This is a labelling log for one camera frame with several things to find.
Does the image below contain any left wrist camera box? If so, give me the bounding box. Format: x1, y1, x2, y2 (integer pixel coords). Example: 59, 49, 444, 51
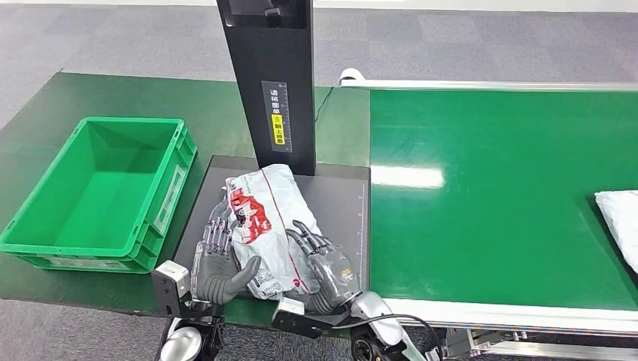
150, 259, 193, 318

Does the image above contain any black yellow machine label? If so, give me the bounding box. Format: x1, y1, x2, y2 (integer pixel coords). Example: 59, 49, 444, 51
261, 80, 293, 154

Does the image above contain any silver conveyor side rail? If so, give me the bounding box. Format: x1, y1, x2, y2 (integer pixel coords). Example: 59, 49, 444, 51
339, 78, 638, 93
384, 298, 638, 361

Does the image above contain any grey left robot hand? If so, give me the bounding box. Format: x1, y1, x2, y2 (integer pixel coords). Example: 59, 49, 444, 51
190, 191, 263, 306

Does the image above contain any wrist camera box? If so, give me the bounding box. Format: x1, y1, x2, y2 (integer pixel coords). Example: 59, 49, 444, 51
150, 259, 193, 318
271, 297, 350, 340

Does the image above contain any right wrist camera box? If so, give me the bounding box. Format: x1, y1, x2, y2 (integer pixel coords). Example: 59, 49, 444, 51
271, 297, 350, 340

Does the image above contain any green conveyor belt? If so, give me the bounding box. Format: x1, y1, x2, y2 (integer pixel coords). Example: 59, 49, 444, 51
369, 89, 638, 312

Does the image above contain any green plastic crate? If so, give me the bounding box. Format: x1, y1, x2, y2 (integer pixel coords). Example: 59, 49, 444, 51
0, 117, 198, 275

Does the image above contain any black inbound scanning machine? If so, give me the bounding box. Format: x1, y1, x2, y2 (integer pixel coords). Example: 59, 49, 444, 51
173, 0, 372, 302

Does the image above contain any white courier bag red print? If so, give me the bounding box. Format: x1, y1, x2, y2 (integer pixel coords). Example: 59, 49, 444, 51
224, 164, 326, 302
594, 190, 638, 275

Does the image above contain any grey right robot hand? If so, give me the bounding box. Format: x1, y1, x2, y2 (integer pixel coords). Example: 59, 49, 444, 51
286, 220, 363, 316

